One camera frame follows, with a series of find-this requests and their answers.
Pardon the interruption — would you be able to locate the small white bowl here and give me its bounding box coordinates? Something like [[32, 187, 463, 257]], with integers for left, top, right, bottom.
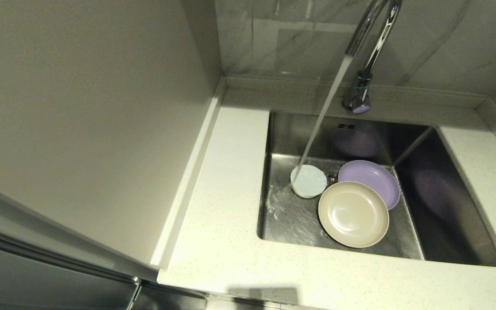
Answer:
[[290, 164, 329, 199]]

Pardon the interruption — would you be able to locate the beige plate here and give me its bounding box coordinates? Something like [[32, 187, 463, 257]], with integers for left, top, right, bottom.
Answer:
[[318, 181, 390, 249]]

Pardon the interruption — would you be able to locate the purple plate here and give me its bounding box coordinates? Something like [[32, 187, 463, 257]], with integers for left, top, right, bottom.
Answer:
[[338, 160, 400, 211]]

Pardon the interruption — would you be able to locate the stainless steel sink basin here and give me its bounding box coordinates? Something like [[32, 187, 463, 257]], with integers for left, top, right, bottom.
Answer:
[[257, 108, 496, 267]]

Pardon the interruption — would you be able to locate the running water stream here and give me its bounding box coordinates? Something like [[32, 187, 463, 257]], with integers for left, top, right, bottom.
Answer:
[[293, 55, 354, 181]]

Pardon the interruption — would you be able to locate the chrome gooseneck faucet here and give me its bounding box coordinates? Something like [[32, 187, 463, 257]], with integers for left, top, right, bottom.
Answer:
[[342, 0, 403, 114]]

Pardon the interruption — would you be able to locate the grey glossy cabinet door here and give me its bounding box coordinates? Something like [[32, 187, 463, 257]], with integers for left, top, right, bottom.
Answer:
[[0, 179, 208, 310]]

